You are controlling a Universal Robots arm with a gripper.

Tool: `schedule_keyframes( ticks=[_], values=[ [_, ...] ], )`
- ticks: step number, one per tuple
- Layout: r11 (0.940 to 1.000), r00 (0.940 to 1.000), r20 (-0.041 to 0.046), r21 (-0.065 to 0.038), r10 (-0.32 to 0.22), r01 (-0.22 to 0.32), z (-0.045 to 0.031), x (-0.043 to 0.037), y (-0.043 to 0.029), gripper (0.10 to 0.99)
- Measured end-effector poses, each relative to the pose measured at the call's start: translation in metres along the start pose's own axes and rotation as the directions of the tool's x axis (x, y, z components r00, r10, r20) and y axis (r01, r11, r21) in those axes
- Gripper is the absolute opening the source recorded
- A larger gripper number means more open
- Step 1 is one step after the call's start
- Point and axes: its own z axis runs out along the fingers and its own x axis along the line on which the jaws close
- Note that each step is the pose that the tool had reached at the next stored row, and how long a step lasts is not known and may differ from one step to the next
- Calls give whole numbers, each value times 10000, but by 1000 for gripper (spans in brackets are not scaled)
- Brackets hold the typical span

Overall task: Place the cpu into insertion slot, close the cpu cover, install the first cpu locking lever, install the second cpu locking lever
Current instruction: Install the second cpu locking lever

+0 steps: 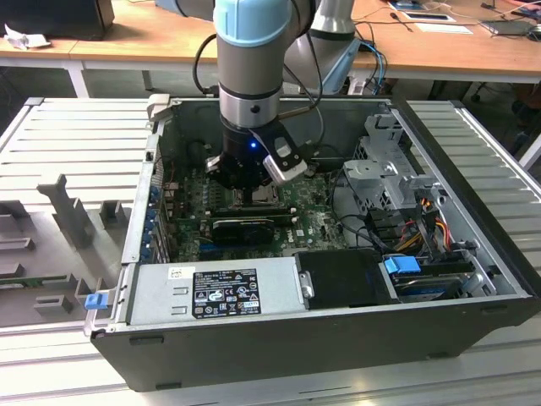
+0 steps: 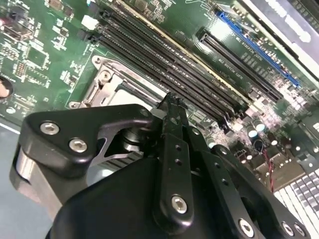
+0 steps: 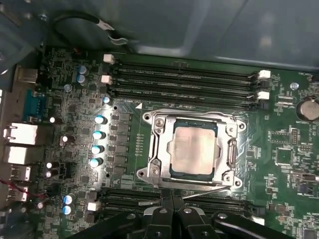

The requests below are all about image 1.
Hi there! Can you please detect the metal CPU socket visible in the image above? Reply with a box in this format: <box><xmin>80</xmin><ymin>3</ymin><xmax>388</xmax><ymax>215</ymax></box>
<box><xmin>210</xmin><ymin>179</ymin><xmax>283</xmax><ymax>209</ymax></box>

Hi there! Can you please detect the black graphics card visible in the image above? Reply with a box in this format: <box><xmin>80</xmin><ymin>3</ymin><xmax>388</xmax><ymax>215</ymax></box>
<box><xmin>210</xmin><ymin>217</ymin><xmax>275</xmax><ymax>247</ymax></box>

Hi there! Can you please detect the green motherboard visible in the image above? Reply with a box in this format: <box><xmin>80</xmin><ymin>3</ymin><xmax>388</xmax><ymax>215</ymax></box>
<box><xmin>161</xmin><ymin>156</ymin><xmax>373</xmax><ymax>262</ymax></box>

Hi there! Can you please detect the grey plastic case latch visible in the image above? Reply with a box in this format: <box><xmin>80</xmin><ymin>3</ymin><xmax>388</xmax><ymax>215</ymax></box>
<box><xmin>145</xmin><ymin>93</ymin><xmax>172</xmax><ymax>124</ymax></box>

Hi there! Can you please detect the grey metal drive cage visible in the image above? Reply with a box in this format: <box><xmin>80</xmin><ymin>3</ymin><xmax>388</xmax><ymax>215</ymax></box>
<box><xmin>341</xmin><ymin>112</ymin><xmax>451</xmax><ymax>223</ymax></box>

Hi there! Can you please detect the grey power supply unit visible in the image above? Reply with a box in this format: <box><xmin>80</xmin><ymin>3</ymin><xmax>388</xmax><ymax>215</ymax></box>
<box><xmin>128</xmin><ymin>255</ymin><xmax>306</xmax><ymax>326</ymax></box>

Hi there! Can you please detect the black plastic shroud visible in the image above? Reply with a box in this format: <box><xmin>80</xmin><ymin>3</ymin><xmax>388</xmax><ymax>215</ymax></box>
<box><xmin>292</xmin><ymin>248</ymin><xmax>401</xmax><ymax>310</ymax></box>

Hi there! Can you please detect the wooden desk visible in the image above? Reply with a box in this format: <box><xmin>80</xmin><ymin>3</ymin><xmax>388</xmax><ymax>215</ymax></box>
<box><xmin>0</xmin><ymin>0</ymin><xmax>541</xmax><ymax>85</ymax></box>

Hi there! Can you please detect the hard disk in blue carrier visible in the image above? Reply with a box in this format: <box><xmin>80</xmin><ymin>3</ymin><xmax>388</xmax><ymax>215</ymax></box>
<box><xmin>381</xmin><ymin>253</ymin><xmax>468</xmax><ymax>304</ymax></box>

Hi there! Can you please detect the black and grey PC case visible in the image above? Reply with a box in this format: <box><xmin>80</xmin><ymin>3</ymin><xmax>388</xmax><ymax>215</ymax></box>
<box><xmin>83</xmin><ymin>93</ymin><xmax>541</xmax><ymax>392</ymax></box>

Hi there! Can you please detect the grey parts rack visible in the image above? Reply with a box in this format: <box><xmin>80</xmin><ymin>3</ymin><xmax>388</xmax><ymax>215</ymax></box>
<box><xmin>0</xmin><ymin>172</ymin><xmax>143</xmax><ymax>327</ymax></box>

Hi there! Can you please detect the green RAM stick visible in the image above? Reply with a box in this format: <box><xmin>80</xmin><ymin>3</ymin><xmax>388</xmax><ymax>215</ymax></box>
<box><xmin>0</xmin><ymin>274</ymin><xmax>71</xmax><ymax>289</ymax></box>

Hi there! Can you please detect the black box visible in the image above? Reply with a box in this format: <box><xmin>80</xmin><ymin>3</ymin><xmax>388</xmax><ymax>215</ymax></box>
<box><xmin>0</xmin><ymin>0</ymin><xmax>116</xmax><ymax>42</ymax></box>

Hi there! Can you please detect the white framed tablet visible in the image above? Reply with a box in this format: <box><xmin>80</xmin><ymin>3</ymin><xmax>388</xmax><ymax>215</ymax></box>
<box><xmin>404</xmin><ymin>11</ymin><xmax>457</xmax><ymax>24</ymax></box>

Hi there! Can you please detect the white paper sheet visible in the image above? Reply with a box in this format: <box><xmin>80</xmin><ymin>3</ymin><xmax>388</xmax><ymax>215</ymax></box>
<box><xmin>415</xmin><ymin>21</ymin><xmax>475</xmax><ymax>36</ymax></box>

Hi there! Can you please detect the crumpled white paper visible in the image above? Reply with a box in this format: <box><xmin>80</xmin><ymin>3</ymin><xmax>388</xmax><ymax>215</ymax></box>
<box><xmin>3</xmin><ymin>23</ymin><xmax>52</xmax><ymax>52</ymax></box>

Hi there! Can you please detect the grey notebook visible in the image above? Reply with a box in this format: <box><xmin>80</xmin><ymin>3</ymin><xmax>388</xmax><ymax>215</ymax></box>
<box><xmin>478</xmin><ymin>19</ymin><xmax>534</xmax><ymax>40</ymax></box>

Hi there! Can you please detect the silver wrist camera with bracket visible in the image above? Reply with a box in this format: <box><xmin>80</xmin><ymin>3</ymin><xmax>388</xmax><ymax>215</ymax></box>
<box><xmin>249</xmin><ymin>126</ymin><xmax>309</xmax><ymax>186</ymax></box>

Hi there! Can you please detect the blue cable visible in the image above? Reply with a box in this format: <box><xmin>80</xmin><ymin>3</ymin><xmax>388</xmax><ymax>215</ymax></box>
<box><xmin>362</xmin><ymin>40</ymin><xmax>389</xmax><ymax>97</ymax></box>

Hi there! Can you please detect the coloured power wire bundle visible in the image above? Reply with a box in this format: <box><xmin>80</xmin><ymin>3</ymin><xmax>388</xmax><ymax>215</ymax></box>
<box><xmin>395</xmin><ymin>196</ymin><xmax>452</xmax><ymax>255</ymax></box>

